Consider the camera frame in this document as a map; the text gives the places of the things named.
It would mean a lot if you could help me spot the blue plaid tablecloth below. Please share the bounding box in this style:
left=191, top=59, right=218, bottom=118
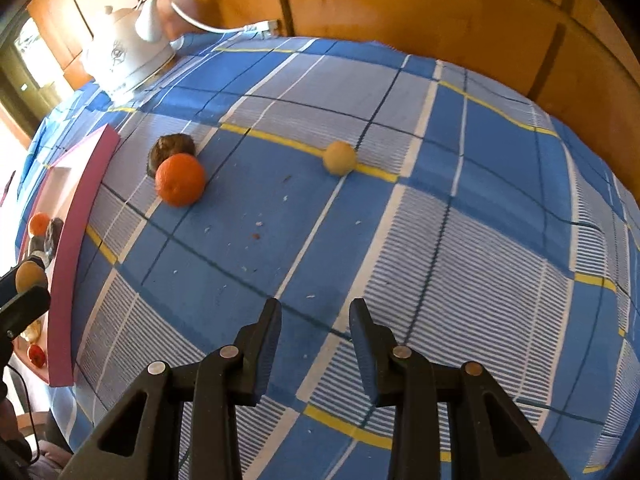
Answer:
left=15, top=32, right=640, bottom=480

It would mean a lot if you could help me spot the thin black cable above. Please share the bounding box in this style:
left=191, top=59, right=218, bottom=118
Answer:
left=2, top=364, right=41, bottom=463

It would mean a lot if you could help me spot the white box with pink rim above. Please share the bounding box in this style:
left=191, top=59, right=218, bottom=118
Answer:
left=17, top=124, right=122, bottom=387

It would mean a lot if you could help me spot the dark chocolate donut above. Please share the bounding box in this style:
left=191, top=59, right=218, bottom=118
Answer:
left=44, top=218, right=65, bottom=256

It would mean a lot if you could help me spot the dark brown round fruit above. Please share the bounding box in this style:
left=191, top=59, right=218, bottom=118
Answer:
left=146, top=133, right=197, bottom=178

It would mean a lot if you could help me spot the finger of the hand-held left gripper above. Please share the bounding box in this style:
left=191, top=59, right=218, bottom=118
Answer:
left=0, top=284, right=52, bottom=341
left=0, top=259, right=31, bottom=307

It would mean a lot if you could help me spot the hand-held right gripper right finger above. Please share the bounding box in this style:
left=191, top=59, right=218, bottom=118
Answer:
left=348, top=298, right=571, bottom=480

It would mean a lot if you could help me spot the window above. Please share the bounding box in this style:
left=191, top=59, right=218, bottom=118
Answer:
left=0, top=10, right=76, bottom=151

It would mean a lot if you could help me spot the small yellow round fruit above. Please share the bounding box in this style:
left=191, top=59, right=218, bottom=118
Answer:
left=16, top=262, right=47, bottom=292

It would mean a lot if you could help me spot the white floral electric kettle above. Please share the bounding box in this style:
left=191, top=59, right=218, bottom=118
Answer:
left=80, top=0, right=183, bottom=103

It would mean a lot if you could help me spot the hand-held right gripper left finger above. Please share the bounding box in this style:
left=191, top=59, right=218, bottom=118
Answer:
left=60, top=298, right=283, bottom=480

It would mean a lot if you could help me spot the white kettle power cable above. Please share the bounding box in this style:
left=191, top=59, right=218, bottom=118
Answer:
left=137, top=0, right=268, bottom=35

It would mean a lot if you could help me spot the large orange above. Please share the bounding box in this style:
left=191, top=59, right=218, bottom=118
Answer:
left=155, top=152, right=207, bottom=207

